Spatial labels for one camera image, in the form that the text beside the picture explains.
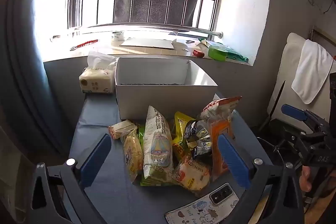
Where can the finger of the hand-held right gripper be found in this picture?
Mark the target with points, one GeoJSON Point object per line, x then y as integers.
{"type": "Point", "coordinates": [295, 132]}
{"type": "Point", "coordinates": [294, 112]}

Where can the red round object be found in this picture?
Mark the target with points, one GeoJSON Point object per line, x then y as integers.
{"type": "Point", "coordinates": [198, 53]}

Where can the person's right hand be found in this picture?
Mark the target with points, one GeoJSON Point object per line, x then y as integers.
{"type": "Point", "coordinates": [305, 179]}

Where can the black silver snack packet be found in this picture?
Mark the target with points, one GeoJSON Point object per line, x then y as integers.
{"type": "Point", "coordinates": [195, 132]}

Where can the white cardboard box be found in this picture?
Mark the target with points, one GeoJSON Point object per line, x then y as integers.
{"type": "Point", "coordinates": [162, 98]}

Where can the green cartoon snack packet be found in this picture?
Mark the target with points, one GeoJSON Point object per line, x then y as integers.
{"type": "Point", "coordinates": [141, 132]}

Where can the yellow bread packet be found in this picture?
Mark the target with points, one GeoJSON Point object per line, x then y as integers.
{"type": "Point", "coordinates": [132, 158]}

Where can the small white cup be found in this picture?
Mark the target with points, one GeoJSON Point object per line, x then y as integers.
{"type": "Point", "coordinates": [118, 36]}

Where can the phone with cartoon case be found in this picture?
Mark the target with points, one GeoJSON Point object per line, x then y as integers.
{"type": "Point", "coordinates": [199, 211]}

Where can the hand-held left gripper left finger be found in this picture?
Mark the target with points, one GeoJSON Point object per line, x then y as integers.
{"type": "Point", "coordinates": [95, 161]}

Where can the green plastic bag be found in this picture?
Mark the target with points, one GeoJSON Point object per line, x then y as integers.
{"type": "Point", "coordinates": [237, 57]}

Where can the small cream snack packet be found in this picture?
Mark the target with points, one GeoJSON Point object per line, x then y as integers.
{"type": "Point", "coordinates": [122, 129]}

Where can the red white snack packet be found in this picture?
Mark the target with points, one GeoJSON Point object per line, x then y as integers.
{"type": "Point", "coordinates": [220, 106]}

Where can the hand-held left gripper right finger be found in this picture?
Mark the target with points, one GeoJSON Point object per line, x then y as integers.
{"type": "Point", "coordinates": [233, 163]}

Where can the flat cardboard sheet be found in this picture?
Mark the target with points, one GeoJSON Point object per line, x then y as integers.
{"type": "Point", "coordinates": [147, 43]}

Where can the tall white green biscuit packet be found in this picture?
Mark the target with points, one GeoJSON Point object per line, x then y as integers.
{"type": "Point", "coordinates": [157, 150]}

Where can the tissue pack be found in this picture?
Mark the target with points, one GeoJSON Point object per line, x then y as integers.
{"type": "Point", "coordinates": [94, 81]}

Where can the white towel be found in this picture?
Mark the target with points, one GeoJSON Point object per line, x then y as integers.
{"type": "Point", "coordinates": [312, 71]}

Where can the green box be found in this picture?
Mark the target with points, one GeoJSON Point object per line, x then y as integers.
{"type": "Point", "coordinates": [219, 50]}

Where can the white chair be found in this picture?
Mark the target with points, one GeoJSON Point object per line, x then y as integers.
{"type": "Point", "coordinates": [283, 87]}

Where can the metal rail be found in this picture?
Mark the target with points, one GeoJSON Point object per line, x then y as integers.
{"type": "Point", "coordinates": [157, 27]}

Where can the yellow snack packet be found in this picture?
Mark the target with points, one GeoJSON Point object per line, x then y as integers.
{"type": "Point", "coordinates": [181, 121]}

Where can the round rice cracker packet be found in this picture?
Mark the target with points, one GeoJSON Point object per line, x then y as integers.
{"type": "Point", "coordinates": [191, 176]}

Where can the orange snack packet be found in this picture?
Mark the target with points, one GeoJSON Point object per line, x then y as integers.
{"type": "Point", "coordinates": [218, 140]}

